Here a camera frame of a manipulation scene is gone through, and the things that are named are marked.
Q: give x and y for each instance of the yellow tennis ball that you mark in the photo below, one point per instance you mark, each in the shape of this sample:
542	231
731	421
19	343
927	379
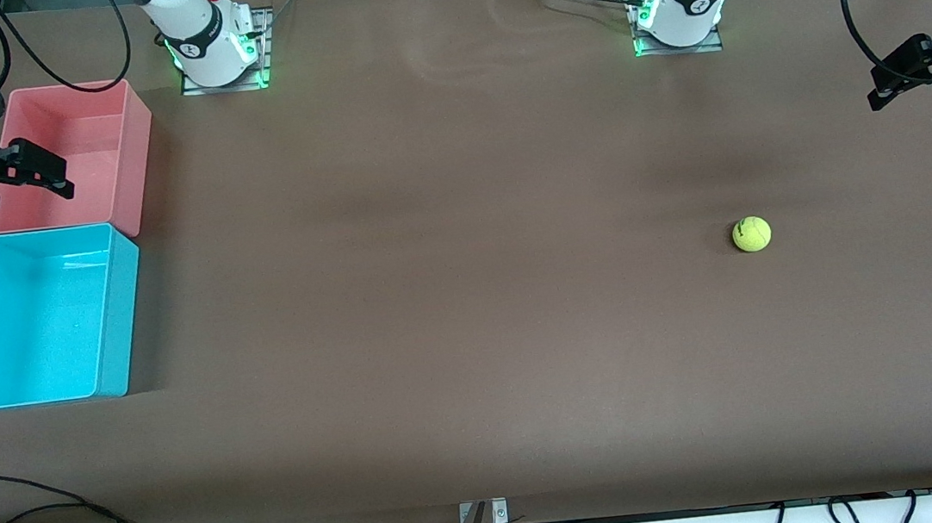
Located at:
752	235

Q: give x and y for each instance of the pink plastic bin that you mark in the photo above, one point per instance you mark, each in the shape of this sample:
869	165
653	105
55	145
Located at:
91	154

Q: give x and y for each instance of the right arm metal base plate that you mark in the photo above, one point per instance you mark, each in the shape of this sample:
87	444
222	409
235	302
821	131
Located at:
264	53

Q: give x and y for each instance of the blue plastic bin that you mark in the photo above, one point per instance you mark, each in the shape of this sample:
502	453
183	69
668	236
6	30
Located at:
39	324

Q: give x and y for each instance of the silver table edge bracket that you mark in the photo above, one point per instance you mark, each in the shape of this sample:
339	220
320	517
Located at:
499	511

